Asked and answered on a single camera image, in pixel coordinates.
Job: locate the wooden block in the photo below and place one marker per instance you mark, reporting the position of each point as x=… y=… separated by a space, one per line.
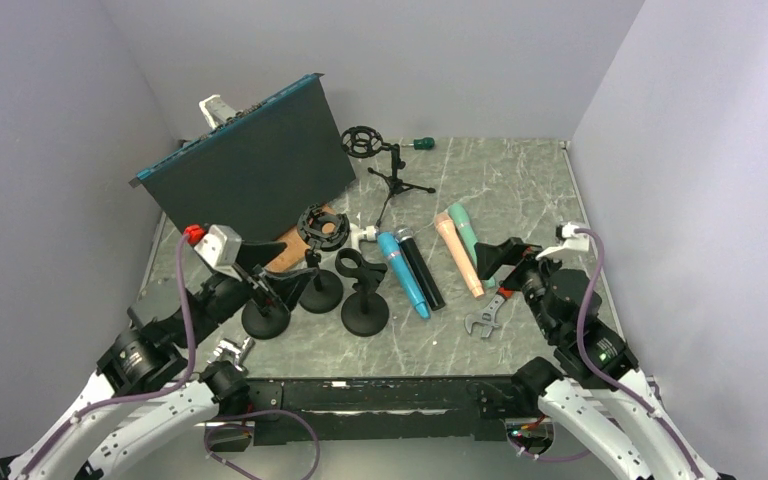
x=318 y=229

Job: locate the green handle screwdriver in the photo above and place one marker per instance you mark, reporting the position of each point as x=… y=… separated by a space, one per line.
x=424 y=143

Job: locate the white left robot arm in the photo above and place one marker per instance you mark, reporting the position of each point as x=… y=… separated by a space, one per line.
x=147 y=387

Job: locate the blue microphone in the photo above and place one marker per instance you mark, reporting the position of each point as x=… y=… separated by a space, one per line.
x=392 y=252

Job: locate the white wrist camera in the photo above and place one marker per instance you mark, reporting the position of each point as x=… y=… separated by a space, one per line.
x=570 y=244
x=218 y=247

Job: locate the white plastic faucet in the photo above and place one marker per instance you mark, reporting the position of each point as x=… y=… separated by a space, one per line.
x=358 y=234

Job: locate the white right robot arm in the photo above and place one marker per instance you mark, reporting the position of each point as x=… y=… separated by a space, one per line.
x=594 y=387

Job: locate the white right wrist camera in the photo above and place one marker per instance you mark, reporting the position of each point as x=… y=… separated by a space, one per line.
x=570 y=244

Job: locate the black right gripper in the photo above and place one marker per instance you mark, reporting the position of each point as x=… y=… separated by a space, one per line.
x=490 y=257

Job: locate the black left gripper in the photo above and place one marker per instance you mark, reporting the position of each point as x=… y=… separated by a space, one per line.
x=290 y=287

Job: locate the white bracket behind board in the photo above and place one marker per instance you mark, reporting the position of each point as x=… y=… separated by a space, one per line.
x=216 y=111

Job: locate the silver black microphone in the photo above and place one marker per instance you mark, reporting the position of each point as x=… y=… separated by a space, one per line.
x=406 y=240

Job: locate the pink microphone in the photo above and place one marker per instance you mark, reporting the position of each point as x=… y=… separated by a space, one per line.
x=445 y=227

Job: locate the mint green microphone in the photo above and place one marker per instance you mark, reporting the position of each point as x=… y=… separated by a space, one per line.
x=467 y=235

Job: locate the dark teal-edged board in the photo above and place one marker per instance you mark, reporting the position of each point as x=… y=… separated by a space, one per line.
x=259 y=170

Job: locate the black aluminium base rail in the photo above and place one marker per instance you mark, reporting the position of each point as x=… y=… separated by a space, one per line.
x=480 y=407

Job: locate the red handle adjustable wrench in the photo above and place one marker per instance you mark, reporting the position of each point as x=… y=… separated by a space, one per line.
x=485 y=319

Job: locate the chrome metal fitting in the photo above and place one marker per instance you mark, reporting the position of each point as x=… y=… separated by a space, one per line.
x=233 y=352

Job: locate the black round base clip stand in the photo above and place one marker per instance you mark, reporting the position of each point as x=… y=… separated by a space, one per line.
x=264 y=319

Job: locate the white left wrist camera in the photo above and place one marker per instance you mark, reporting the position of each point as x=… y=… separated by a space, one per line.
x=218 y=247

